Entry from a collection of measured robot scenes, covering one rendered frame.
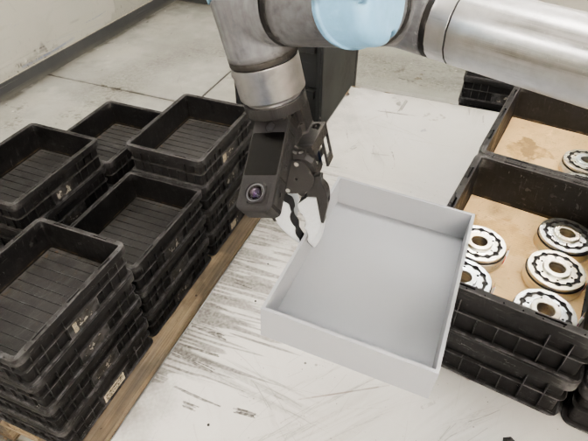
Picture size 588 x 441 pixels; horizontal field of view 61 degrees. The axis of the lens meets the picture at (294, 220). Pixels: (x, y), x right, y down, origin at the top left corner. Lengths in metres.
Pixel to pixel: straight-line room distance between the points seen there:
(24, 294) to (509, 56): 1.34
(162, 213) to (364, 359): 1.36
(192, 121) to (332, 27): 1.70
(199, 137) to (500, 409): 1.44
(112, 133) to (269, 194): 1.84
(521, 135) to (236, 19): 1.07
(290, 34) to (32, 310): 1.17
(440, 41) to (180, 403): 0.73
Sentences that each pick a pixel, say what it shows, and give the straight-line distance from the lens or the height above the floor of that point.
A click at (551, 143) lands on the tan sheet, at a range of 1.47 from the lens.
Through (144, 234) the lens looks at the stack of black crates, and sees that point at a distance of 1.77.
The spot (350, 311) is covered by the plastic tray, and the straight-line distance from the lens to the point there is 0.64.
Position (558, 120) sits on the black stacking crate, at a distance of 1.54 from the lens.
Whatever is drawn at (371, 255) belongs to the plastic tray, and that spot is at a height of 1.04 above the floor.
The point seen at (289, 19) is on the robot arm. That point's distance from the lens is 0.47.
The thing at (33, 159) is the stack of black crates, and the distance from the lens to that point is 2.08.
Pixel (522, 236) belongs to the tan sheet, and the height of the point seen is 0.83.
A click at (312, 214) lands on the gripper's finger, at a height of 1.13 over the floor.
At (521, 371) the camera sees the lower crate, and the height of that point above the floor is 0.80.
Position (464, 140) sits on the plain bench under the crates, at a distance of 1.65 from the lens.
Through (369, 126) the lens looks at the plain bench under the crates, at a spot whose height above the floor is 0.70.
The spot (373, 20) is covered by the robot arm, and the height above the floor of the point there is 1.39.
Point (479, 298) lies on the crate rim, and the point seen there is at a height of 0.92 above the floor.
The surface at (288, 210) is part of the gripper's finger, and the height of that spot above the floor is 1.13.
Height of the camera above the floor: 1.54
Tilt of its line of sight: 42 degrees down
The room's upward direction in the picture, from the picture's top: straight up
